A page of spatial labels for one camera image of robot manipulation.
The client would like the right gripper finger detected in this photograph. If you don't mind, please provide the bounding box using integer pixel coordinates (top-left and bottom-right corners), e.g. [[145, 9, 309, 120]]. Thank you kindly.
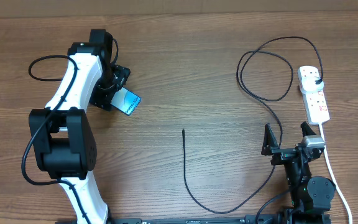
[[300, 121, 316, 137], [261, 123, 279, 156]]

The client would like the smartphone with light screen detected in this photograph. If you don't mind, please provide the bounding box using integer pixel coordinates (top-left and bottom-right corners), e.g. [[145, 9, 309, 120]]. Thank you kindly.
[[111, 87, 141, 116]]

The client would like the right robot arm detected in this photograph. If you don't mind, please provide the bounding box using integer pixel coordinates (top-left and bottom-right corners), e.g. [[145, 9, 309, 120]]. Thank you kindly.
[[255, 122, 336, 224]]

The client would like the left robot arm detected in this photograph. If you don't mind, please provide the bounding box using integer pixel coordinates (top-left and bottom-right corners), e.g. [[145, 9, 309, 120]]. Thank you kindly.
[[21, 29, 131, 223]]

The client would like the white charger plug adapter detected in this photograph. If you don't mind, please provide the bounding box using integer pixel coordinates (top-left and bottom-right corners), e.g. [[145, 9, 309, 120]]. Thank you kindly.
[[300, 77, 324, 94]]

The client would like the white power strip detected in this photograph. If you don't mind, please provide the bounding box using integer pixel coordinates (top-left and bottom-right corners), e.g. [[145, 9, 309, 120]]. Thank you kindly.
[[297, 65, 330, 125]]

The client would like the white power strip cord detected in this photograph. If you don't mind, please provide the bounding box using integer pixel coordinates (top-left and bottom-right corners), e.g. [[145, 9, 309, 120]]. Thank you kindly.
[[318, 123, 354, 224]]

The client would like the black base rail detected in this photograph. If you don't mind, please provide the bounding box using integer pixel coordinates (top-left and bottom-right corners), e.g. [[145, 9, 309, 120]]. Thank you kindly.
[[108, 214, 282, 224]]

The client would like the black charging cable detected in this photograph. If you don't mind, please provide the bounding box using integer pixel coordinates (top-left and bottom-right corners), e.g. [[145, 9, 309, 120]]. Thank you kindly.
[[181, 36, 324, 215]]

